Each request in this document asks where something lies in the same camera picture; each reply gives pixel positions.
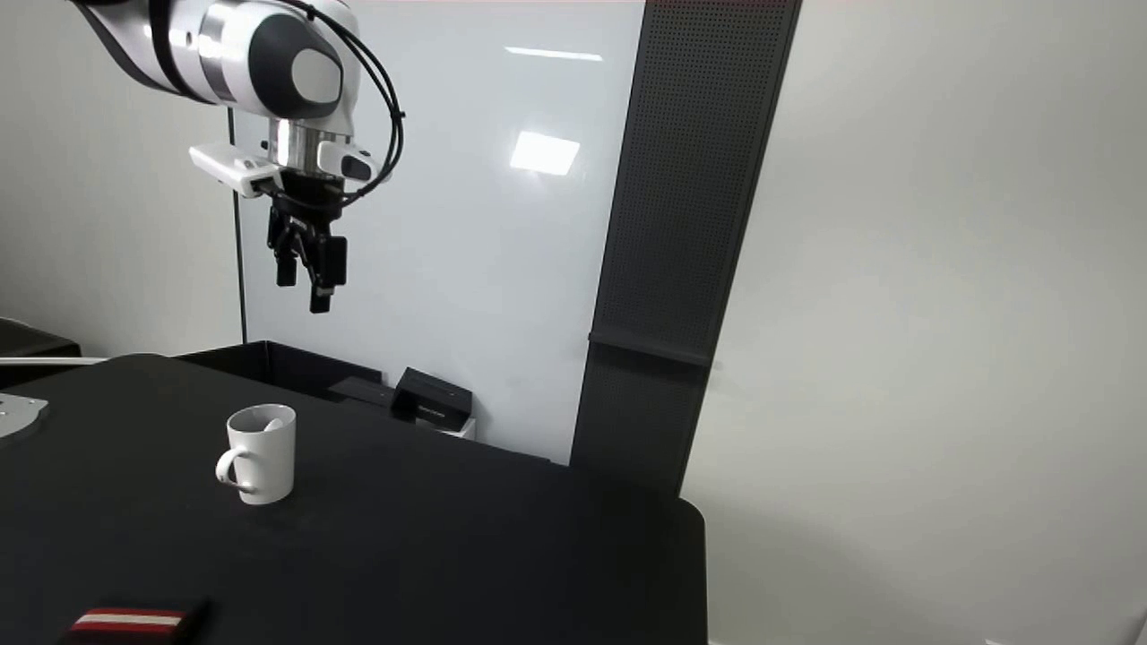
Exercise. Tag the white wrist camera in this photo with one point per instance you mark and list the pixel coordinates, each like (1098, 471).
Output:
(237, 169)

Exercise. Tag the dark vertical pillar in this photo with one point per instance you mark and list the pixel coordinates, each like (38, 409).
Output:
(681, 237)

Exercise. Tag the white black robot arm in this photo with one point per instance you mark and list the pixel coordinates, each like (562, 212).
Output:
(228, 56)

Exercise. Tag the small black box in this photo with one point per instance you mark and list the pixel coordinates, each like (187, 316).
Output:
(433, 396)

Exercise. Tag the white ceramic mug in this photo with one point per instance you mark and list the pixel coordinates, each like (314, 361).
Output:
(271, 462)

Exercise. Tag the black open tray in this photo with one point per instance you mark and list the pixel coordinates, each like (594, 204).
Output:
(293, 365)

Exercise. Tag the white whiteboard panel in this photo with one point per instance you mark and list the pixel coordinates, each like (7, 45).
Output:
(478, 237)

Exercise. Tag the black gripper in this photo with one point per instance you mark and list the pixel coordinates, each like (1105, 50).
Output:
(308, 204)

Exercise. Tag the black block with red stripe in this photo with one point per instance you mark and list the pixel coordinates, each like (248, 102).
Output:
(132, 622)

